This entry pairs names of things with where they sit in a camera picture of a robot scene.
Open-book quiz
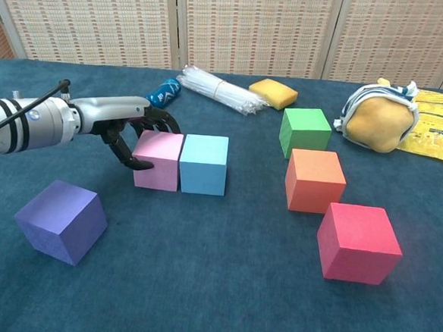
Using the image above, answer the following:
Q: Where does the bundle of clear straws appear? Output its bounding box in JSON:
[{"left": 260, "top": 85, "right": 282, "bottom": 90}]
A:
[{"left": 174, "top": 64, "right": 272, "bottom": 119}]

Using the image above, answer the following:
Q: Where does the orange foam cube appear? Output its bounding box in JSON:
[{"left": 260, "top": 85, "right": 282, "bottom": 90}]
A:
[{"left": 282, "top": 147, "right": 350, "bottom": 215}]

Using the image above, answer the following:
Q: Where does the yellow snack bag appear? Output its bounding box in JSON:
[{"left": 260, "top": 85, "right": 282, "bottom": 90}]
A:
[{"left": 395, "top": 86, "right": 443, "bottom": 166}]

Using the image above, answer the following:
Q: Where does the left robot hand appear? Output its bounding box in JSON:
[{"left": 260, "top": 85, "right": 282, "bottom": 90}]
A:
[{"left": 69, "top": 91, "right": 184, "bottom": 174}]

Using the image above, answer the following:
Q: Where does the purple foam cube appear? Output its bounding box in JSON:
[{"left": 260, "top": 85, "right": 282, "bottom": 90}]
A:
[{"left": 11, "top": 177, "right": 112, "bottom": 269}]

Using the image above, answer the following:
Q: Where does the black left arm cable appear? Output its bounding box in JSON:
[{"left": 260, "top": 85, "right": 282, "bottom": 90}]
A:
[{"left": 0, "top": 74, "right": 71, "bottom": 149}]

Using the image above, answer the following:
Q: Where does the red foam cube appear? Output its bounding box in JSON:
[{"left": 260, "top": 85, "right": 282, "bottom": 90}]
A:
[{"left": 313, "top": 201, "right": 407, "bottom": 288}]

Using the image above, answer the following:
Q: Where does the green foam cube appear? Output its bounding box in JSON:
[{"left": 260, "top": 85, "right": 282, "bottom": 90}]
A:
[{"left": 277, "top": 105, "right": 334, "bottom": 163}]

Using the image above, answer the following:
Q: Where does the yellow sponge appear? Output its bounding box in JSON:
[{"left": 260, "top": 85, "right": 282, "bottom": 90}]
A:
[{"left": 247, "top": 77, "right": 300, "bottom": 112}]

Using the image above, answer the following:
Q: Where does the plush toy with striped shirt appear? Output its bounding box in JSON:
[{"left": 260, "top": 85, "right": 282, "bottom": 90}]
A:
[{"left": 331, "top": 74, "right": 422, "bottom": 156}]

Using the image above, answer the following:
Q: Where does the teal felt table cover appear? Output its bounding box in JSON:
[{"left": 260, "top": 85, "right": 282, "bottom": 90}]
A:
[{"left": 0, "top": 56, "right": 443, "bottom": 332}]

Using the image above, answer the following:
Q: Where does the light blue foam cube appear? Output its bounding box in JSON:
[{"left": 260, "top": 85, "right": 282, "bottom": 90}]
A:
[{"left": 176, "top": 133, "right": 231, "bottom": 196}]

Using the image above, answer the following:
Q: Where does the pink foam cube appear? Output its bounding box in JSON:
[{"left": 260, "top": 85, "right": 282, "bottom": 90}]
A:
[{"left": 130, "top": 129, "right": 186, "bottom": 192}]

